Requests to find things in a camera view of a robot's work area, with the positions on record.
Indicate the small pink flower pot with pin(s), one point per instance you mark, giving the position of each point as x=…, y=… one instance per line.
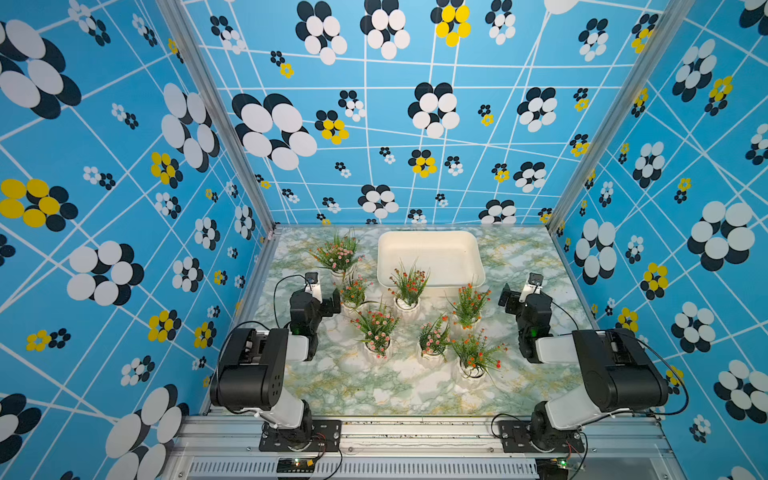
x=353, y=294

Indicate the right green circuit board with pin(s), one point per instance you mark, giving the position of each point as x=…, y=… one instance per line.
x=551, y=470

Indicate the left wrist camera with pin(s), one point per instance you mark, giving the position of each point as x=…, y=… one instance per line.
x=312, y=285

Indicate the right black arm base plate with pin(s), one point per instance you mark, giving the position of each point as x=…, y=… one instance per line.
x=517, y=436

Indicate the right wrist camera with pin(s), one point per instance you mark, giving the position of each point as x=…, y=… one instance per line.
x=533, y=285

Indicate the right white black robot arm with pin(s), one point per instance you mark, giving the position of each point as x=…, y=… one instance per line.
x=617, y=374

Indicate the cream plastic storage box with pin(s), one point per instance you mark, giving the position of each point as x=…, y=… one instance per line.
x=450, y=258

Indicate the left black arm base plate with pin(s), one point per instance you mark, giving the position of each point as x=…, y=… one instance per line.
x=319, y=436

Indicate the aluminium front rail frame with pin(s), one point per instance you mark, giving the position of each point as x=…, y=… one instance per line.
x=226, y=447

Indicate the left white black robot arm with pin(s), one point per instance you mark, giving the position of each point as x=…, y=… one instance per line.
x=251, y=374

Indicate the orange flower pot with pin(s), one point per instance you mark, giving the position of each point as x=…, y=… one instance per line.
x=467, y=307

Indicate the left green circuit board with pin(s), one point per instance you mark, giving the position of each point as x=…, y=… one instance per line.
x=298, y=466

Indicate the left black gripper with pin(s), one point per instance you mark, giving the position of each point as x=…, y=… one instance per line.
x=327, y=301

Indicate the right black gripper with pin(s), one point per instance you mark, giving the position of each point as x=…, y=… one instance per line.
x=512, y=297

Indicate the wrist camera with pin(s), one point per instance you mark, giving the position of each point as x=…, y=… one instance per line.
x=312, y=285
x=533, y=285

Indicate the red flower pot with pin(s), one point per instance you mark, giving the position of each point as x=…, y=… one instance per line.
x=476, y=356
x=408, y=287

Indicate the green circuit board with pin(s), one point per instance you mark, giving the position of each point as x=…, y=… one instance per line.
x=298, y=466
x=551, y=470

